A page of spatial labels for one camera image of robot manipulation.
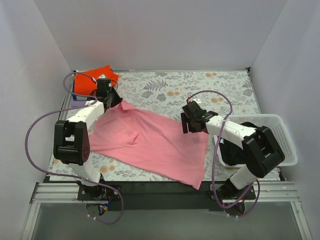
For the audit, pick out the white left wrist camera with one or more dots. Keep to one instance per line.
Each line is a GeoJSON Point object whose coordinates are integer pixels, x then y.
{"type": "Point", "coordinates": [95, 79]}

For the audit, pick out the folded orange shirt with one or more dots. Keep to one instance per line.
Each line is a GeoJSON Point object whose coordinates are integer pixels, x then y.
{"type": "Point", "coordinates": [84, 85]}

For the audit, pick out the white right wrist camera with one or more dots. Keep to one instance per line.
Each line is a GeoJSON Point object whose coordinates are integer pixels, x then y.
{"type": "Point", "coordinates": [196, 100]}

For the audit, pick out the pink polo shirt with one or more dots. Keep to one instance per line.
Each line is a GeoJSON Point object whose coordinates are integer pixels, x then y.
{"type": "Point", "coordinates": [151, 142]}

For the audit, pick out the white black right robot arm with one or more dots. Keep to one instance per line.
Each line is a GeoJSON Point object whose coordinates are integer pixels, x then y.
{"type": "Point", "coordinates": [262, 153]}

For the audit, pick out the aluminium front frame rail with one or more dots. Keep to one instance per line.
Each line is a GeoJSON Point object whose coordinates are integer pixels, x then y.
{"type": "Point", "coordinates": [67, 192]}

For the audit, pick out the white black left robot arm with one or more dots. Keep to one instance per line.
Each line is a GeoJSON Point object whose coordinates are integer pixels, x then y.
{"type": "Point", "coordinates": [71, 143]}

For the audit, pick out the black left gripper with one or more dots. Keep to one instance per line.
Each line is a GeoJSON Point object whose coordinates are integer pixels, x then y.
{"type": "Point", "coordinates": [113, 100]}

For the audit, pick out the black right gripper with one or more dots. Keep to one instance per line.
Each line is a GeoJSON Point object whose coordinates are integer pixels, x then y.
{"type": "Point", "coordinates": [189, 122]}

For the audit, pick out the black shirt in basket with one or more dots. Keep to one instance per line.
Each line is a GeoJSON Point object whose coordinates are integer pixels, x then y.
{"type": "Point", "coordinates": [230, 151]}

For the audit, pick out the folded lavender shirt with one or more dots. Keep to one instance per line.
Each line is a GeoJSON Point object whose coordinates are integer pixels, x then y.
{"type": "Point", "coordinates": [76, 103]}

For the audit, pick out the white plastic laundry basket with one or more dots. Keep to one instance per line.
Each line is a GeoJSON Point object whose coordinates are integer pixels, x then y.
{"type": "Point", "coordinates": [279, 130]}

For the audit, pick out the floral patterned table mat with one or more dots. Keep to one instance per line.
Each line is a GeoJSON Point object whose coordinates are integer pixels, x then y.
{"type": "Point", "coordinates": [165, 93]}

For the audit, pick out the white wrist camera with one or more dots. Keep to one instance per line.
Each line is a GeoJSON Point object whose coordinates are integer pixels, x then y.
{"type": "Point", "coordinates": [196, 100]}
{"type": "Point", "coordinates": [95, 79]}

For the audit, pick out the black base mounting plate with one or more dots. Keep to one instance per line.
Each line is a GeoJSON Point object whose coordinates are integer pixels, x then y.
{"type": "Point", "coordinates": [152, 195]}

